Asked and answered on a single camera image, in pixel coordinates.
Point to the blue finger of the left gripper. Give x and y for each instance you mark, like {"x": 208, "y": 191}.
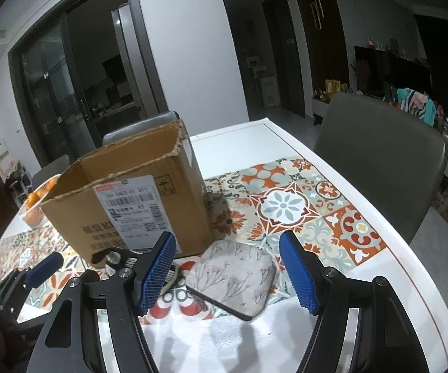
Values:
{"x": 39, "y": 274}
{"x": 119, "y": 260}

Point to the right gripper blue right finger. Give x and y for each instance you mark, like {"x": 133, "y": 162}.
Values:
{"x": 305, "y": 272}

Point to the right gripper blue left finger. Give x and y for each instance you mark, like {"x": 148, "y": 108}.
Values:
{"x": 151, "y": 269}

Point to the grey floral pouch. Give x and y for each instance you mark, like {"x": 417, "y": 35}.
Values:
{"x": 233, "y": 276}

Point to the black white patterned pouch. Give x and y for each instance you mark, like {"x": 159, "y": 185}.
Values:
{"x": 175, "y": 278}

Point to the white fruit basket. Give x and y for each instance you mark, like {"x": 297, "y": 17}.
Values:
{"x": 30, "y": 212}

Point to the cardboard box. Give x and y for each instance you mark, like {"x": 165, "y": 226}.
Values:
{"x": 128, "y": 193}

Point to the patterned table runner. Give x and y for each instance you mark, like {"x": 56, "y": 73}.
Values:
{"x": 252, "y": 206}

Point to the white shoe rack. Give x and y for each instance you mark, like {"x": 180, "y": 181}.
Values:
{"x": 19, "y": 184}

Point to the grey chair far left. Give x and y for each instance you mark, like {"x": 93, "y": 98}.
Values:
{"x": 58, "y": 166}

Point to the grey chair right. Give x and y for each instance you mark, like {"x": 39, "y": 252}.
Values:
{"x": 393, "y": 159}

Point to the grey chair behind box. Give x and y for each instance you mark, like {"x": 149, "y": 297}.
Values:
{"x": 140, "y": 126}

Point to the black sliding glass door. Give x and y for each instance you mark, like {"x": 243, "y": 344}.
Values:
{"x": 84, "y": 71}

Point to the colourful clothes pile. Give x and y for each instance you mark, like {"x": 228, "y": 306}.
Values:
{"x": 414, "y": 103}

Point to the dark tv cabinet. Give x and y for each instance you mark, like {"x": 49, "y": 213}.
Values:
{"x": 377, "y": 71}

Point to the wall intercom panel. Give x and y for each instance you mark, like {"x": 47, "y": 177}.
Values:
{"x": 3, "y": 148}

